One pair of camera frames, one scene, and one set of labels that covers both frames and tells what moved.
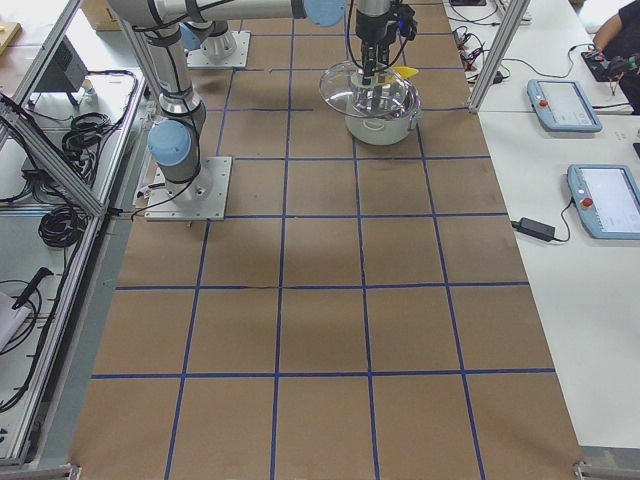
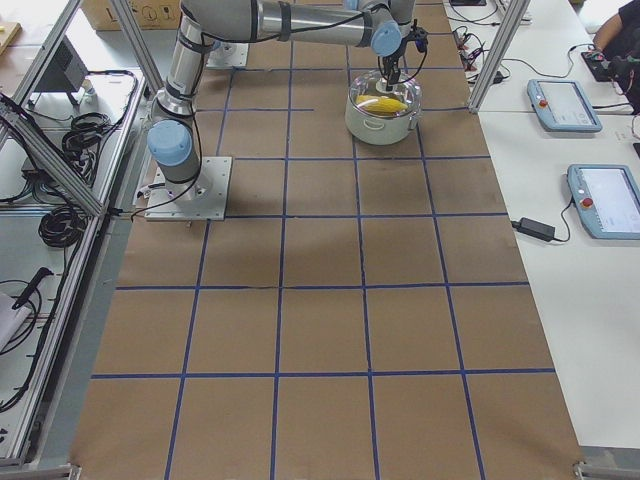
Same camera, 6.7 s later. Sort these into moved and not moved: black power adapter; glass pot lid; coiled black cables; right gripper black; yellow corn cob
Moved: yellow corn cob; right gripper black; glass pot lid
Not moved: black power adapter; coiled black cables
